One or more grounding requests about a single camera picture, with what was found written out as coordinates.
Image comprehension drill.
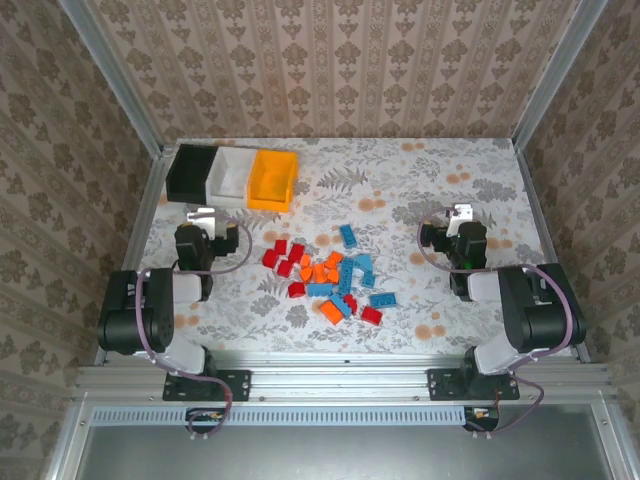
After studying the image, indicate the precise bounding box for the black plastic bin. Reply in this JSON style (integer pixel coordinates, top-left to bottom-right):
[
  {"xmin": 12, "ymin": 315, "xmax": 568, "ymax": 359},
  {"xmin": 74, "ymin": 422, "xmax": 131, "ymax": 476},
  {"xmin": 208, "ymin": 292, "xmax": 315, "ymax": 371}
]
[{"xmin": 165, "ymin": 144, "xmax": 220, "ymax": 206}]

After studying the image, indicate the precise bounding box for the white plastic bin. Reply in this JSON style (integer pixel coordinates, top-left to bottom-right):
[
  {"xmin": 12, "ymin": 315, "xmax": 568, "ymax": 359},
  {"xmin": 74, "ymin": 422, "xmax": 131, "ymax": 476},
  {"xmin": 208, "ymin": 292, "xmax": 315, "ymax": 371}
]
[{"xmin": 207, "ymin": 147, "xmax": 257, "ymax": 209}]

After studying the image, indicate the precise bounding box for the orange plastic bin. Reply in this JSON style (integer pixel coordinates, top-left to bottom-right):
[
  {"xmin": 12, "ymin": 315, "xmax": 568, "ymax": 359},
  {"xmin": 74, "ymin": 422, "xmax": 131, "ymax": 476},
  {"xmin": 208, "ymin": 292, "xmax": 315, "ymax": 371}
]
[{"xmin": 247, "ymin": 149, "xmax": 300, "ymax": 214}]

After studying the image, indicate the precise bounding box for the long blue lego plate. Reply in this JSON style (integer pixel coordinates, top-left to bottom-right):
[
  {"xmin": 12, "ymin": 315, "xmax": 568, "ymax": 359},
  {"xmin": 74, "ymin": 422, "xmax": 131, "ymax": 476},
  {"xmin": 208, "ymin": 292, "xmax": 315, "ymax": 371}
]
[{"xmin": 337, "ymin": 259, "xmax": 356, "ymax": 297}]

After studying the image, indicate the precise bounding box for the grey metal panel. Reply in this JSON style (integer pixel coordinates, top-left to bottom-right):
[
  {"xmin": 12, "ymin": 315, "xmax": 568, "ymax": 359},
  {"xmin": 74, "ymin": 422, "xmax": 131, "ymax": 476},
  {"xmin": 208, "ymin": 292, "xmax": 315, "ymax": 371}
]
[{"xmin": 74, "ymin": 424, "xmax": 616, "ymax": 480}]

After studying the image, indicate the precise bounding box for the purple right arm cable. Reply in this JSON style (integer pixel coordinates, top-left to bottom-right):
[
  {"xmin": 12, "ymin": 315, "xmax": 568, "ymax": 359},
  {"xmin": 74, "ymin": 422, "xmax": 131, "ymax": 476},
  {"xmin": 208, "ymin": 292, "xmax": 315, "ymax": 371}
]
[{"xmin": 416, "ymin": 207, "xmax": 576, "ymax": 442}]

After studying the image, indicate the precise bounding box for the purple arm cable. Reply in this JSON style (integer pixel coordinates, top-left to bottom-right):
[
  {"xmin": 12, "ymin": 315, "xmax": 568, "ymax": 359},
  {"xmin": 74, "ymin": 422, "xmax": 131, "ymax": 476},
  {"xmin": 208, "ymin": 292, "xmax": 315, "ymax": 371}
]
[
  {"xmin": 135, "ymin": 215, "xmax": 254, "ymax": 444},
  {"xmin": 416, "ymin": 207, "xmax": 576, "ymax": 442}
]

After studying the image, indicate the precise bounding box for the aluminium table side rail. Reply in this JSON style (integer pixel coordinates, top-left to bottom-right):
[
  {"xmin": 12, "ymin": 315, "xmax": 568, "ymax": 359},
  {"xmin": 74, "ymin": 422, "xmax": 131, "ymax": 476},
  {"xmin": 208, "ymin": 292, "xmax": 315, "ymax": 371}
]
[
  {"xmin": 512, "ymin": 139, "xmax": 591, "ymax": 364},
  {"xmin": 94, "ymin": 142, "xmax": 177, "ymax": 365}
]

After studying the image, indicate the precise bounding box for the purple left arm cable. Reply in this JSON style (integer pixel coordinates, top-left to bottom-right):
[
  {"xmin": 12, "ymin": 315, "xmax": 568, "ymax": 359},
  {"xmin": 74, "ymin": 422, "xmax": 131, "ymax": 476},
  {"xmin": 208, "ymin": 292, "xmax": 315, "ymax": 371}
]
[{"xmin": 135, "ymin": 215, "xmax": 254, "ymax": 444}]

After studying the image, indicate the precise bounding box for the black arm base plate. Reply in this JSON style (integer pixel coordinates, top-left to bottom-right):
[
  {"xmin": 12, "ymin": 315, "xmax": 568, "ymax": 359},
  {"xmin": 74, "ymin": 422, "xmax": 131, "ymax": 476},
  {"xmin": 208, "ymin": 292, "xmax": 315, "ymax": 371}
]
[
  {"xmin": 427, "ymin": 368, "xmax": 519, "ymax": 402},
  {"xmin": 163, "ymin": 368, "xmax": 251, "ymax": 402}
]

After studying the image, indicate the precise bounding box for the cable connector board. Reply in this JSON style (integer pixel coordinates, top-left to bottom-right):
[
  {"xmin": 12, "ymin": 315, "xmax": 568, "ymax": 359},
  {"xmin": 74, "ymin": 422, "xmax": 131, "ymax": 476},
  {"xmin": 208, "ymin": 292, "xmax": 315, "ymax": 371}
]
[
  {"xmin": 464, "ymin": 405, "xmax": 501, "ymax": 430},
  {"xmin": 187, "ymin": 407, "xmax": 226, "ymax": 427}
]

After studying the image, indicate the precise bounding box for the aluminium mounting rail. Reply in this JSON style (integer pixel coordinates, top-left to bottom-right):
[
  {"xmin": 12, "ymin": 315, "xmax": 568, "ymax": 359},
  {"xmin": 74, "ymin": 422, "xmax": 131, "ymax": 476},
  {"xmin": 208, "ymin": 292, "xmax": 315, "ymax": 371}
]
[{"xmin": 74, "ymin": 349, "xmax": 614, "ymax": 404}]

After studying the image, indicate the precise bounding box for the aluminium frame post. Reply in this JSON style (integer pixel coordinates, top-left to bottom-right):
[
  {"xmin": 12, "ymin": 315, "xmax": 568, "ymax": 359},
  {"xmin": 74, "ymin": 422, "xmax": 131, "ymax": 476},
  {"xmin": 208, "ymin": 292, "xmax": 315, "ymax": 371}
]
[
  {"xmin": 57, "ymin": 0, "xmax": 166, "ymax": 156},
  {"xmin": 512, "ymin": 0, "xmax": 609, "ymax": 151}
]

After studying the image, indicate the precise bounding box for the grey slotted cable duct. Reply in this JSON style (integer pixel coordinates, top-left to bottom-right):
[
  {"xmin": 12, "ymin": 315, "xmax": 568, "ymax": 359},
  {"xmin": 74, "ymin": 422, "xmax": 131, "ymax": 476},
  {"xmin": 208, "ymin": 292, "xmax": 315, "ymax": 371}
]
[{"xmin": 92, "ymin": 405, "xmax": 464, "ymax": 427}]

